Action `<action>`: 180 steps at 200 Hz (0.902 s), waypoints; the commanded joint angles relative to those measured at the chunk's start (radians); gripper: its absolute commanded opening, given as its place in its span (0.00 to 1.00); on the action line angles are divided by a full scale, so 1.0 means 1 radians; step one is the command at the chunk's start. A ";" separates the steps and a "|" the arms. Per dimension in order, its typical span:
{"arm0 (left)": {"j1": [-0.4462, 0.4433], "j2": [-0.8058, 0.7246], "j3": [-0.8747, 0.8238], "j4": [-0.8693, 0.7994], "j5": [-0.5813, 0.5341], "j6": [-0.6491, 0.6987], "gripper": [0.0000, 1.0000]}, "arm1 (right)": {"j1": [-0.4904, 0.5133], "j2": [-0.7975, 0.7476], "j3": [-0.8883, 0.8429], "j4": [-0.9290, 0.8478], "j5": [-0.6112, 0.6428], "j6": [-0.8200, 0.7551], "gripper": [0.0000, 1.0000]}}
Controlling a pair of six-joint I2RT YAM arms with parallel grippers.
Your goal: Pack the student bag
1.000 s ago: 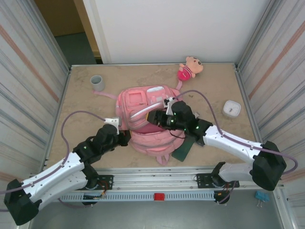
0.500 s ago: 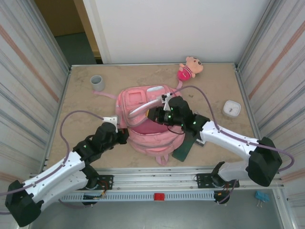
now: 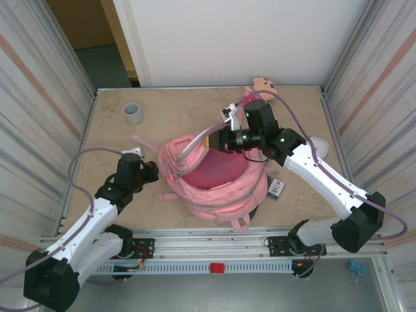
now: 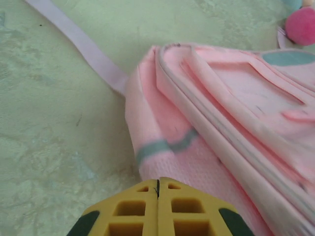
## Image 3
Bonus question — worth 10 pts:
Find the small white card box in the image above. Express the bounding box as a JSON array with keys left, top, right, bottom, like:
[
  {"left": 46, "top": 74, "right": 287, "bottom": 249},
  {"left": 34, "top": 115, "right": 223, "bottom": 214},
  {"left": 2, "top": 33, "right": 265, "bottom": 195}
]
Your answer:
[{"left": 268, "top": 177, "right": 286, "bottom": 201}]

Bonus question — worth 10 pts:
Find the pink student backpack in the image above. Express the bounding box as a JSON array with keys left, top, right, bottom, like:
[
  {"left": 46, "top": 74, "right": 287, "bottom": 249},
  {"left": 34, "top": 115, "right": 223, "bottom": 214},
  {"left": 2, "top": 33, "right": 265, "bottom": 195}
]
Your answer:
[{"left": 131, "top": 128, "right": 283, "bottom": 233}]

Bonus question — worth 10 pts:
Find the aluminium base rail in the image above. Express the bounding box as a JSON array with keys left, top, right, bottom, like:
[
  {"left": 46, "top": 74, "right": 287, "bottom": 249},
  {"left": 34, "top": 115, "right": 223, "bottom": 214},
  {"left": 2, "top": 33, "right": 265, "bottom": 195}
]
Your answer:
[{"left": 38, "top": 227, "right": 389, "bottom": 261}]

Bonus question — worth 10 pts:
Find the grey plastic cup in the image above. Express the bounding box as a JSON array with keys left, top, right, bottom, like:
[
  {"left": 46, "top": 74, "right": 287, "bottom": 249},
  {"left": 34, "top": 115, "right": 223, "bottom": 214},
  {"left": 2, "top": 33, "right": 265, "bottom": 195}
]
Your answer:
[{"left": 122, "top": 102, "right": 144, "bottom": 125}]

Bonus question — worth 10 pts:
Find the pink plush toy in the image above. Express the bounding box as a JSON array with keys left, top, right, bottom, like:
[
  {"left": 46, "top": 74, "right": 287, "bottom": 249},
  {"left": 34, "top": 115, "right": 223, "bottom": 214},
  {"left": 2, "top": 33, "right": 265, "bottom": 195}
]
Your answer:
[{"left": 244, "top": 76, "right": 278, "bottom": 101}]

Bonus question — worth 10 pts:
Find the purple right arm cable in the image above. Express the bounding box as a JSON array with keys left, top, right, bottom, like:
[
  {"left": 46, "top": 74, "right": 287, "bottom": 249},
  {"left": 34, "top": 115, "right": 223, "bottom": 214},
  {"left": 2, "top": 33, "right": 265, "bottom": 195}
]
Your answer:
[{"left": 236, "top": 90, "right": 409, "bottom": 279}]

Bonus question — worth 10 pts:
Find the blue clip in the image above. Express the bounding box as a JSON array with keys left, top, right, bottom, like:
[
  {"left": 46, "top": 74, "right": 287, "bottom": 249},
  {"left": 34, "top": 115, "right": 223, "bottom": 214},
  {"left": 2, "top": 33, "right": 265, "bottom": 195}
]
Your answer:
[{"left": 348, "top": 259, "right": 368, "bottom": 276}]

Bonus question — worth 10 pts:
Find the slotted grey cable duct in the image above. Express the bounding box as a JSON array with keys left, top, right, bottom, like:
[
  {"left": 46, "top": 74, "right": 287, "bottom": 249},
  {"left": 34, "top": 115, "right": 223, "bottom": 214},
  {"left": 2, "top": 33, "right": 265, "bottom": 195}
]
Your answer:
[{"left": 77, "top": 261, "right": 295, "bottom": 276}]

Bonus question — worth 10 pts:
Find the brown wooden door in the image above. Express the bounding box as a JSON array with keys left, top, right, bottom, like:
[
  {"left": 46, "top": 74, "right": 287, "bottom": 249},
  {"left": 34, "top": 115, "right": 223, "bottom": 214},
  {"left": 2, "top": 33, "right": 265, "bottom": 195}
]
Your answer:
[{"left": 47, "top": 0, "right": 137, "bottom": 79}]

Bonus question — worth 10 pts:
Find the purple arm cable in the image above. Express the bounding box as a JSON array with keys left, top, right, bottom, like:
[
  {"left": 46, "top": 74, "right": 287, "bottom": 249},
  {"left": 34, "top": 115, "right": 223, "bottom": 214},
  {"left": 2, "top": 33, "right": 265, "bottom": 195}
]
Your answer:
[
  {"left": 0, "top": 148, "right": 126, "bottom": 309},
  {"left": 236, "top": 90, "right": 409, "bottom": 279}
]

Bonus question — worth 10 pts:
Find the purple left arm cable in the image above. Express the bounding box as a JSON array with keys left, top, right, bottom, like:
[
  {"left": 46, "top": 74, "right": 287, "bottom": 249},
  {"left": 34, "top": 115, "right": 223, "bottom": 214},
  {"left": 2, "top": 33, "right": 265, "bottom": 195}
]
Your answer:
[{"left": 0, "top": 148, "right": 126, "bottom": 309}]

